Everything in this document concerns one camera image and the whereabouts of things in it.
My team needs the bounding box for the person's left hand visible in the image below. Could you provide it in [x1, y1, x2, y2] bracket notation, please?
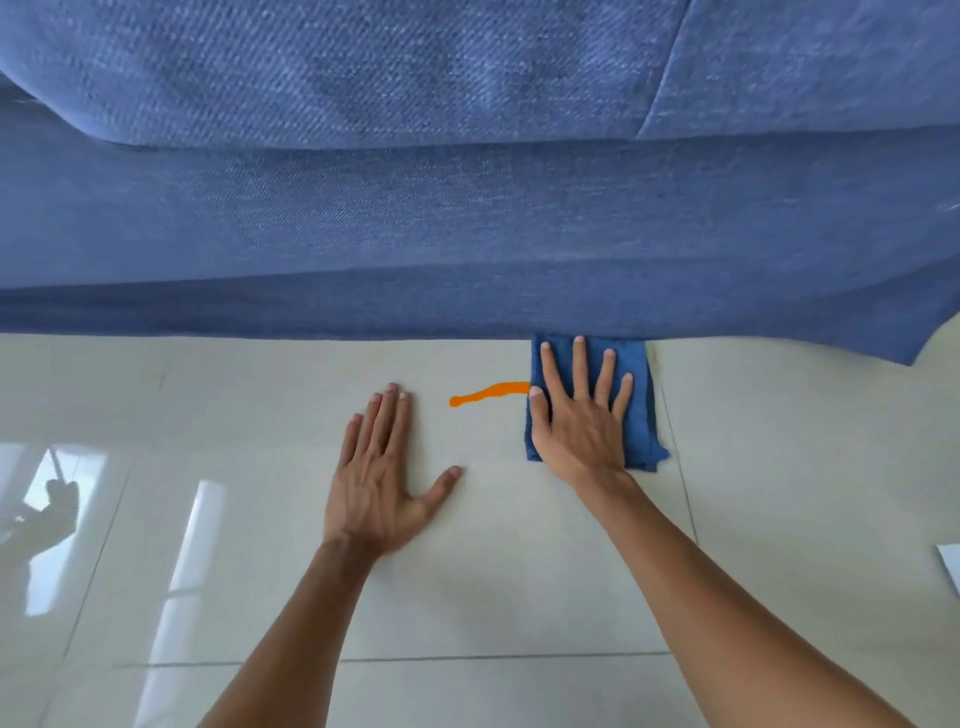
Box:
[323, 383, 462, 557]

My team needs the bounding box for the person's right hand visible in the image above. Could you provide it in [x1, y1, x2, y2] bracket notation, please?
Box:
[528, 336, 635, 490]

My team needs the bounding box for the blue cleaning cloth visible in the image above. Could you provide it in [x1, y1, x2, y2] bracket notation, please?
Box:
[523, 335, 671, 474]

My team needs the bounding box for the person's left forearm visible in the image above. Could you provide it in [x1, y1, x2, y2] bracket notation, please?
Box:
[198, 536, 384, 728]

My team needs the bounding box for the person's right forearm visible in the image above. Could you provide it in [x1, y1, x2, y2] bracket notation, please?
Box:
[570, 468, 920, 728]

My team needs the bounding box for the orange stain streak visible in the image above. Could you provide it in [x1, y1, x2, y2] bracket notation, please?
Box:
[448, 381, 532, 409]

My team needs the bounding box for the blue fabric sofa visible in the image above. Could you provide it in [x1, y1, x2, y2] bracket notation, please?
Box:
[0, 0, 960, 367]

